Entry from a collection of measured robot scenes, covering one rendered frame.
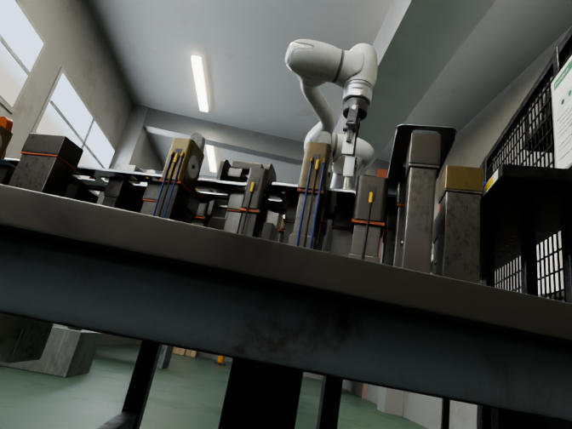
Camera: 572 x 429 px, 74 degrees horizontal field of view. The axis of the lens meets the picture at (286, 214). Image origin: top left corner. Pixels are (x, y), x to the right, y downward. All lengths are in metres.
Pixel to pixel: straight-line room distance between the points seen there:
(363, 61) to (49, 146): 0.93
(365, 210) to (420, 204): 0.19
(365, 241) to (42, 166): 0.87
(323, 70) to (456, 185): 0.55
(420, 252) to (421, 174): 0.13
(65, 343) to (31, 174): 3.08
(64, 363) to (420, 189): 3.83
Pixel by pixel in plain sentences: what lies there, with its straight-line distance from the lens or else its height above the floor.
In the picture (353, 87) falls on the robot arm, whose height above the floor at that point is 1.37.
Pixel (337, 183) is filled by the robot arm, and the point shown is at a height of 1.35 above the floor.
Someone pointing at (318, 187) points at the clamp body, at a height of 0.93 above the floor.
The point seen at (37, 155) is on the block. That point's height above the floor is 0.97.
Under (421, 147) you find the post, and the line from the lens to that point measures 0.70.
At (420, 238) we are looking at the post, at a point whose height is 0.80.
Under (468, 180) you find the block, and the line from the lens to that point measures 0.96.
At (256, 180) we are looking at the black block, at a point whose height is 0.96.
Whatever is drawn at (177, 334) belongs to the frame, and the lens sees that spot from 0.43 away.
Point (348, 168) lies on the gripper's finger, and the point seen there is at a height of 1.15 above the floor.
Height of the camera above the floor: 0.60
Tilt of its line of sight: 19 degrees up
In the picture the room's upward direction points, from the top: 11 degrees clockwise
